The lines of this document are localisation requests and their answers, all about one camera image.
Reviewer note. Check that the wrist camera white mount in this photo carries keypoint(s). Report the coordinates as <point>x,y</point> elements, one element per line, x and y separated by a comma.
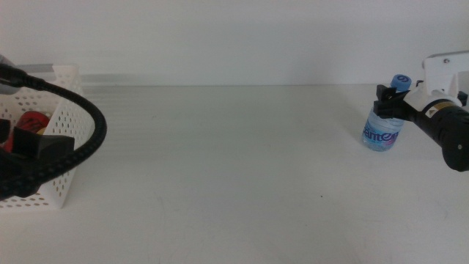
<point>4,60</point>
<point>443,73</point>

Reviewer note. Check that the white perforated plastic basket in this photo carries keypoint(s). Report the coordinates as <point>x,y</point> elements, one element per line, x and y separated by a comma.
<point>69,117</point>

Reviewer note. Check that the clear water bottle blue cap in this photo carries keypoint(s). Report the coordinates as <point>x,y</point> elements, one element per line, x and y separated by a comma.
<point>381,135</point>

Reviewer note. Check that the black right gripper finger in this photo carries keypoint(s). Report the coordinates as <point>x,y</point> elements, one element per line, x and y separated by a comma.
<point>384,94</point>

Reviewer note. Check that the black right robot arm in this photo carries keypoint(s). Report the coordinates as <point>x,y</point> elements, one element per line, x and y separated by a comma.
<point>458,154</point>

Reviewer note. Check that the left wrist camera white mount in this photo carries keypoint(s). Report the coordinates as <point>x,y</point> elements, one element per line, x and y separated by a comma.
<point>4,60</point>

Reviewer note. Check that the red cola can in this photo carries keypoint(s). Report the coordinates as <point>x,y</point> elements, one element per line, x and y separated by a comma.
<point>33,121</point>

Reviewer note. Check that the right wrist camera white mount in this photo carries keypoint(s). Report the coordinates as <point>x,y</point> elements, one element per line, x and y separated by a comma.
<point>443,73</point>

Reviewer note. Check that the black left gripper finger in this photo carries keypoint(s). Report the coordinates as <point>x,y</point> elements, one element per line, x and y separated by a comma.
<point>4,131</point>
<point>36,146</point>

